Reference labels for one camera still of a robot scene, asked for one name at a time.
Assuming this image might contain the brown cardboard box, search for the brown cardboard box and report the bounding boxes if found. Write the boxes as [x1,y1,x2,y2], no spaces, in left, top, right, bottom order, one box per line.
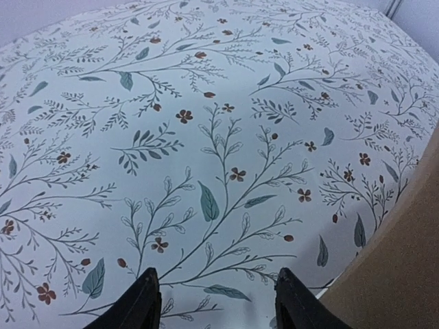
[320,131,438,328]

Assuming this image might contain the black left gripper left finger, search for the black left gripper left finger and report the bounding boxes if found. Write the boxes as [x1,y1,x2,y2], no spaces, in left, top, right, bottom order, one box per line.
[85,267,161,329]

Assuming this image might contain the floral patterned table mat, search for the floral patterned table mat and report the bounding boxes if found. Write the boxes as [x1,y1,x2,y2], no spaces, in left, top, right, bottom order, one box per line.
[1,1,438,328]

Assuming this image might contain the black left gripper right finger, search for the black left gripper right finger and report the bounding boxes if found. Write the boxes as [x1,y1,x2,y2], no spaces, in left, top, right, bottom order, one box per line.
[274,267,351,329]

